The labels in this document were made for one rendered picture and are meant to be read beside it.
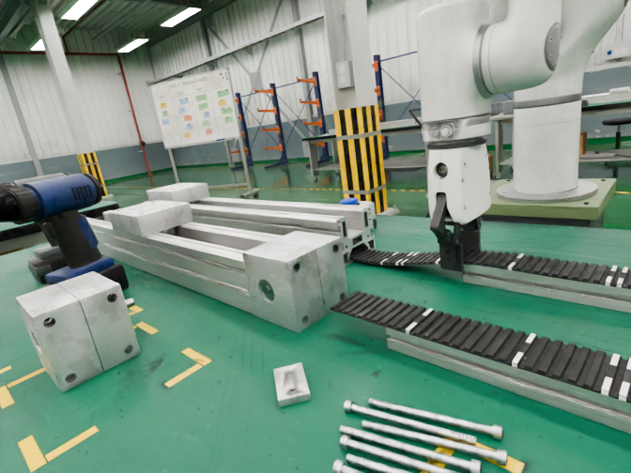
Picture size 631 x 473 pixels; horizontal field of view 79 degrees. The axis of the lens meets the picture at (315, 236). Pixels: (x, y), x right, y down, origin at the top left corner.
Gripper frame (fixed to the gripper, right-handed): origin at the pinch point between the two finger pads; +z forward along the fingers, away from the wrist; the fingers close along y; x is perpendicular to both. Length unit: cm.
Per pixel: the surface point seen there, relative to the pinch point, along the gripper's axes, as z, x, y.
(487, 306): 3.9, -6.5, -7.3
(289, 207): -3.9, 38.4, 2.2
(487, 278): 2.7, -4.5, -1.9
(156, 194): -8, 86, -5
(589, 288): 1.8, -15.8, -2.0
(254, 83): -154, 933, 715
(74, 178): -17, 51, -32
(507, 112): -6, 87, 278
